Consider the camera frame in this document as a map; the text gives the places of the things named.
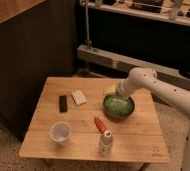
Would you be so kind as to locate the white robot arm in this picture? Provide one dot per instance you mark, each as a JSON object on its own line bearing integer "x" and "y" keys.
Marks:
{"x": 174, "y": 96}

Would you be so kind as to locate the yellow sponge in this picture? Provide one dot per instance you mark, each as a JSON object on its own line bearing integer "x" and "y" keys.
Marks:
{"x": 110, "y": 90}

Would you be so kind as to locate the white sponge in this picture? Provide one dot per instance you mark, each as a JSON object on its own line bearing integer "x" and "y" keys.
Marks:
{"x": 79, "y": 97}

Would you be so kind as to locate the green bowl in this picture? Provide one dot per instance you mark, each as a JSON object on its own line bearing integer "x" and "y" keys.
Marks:
{"x": 117, "y": 106}

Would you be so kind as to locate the orange carrot toy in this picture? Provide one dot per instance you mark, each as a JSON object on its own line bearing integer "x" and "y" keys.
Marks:
{"x": 100, "y": 125}

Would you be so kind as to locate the wooden table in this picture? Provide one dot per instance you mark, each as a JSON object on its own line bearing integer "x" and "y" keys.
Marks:
{"x": 136, "y": 139}

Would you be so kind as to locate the small white bottle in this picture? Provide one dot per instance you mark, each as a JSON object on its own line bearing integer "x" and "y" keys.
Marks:
{"x": 105, "y": 143}

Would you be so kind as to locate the dark wooden cabinet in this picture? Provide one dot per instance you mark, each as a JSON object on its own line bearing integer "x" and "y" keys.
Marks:
{"x": 37, "y": 44}

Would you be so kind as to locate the metal shelf rack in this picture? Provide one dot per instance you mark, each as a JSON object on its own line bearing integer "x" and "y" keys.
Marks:
{"x": 123, "y": 42}

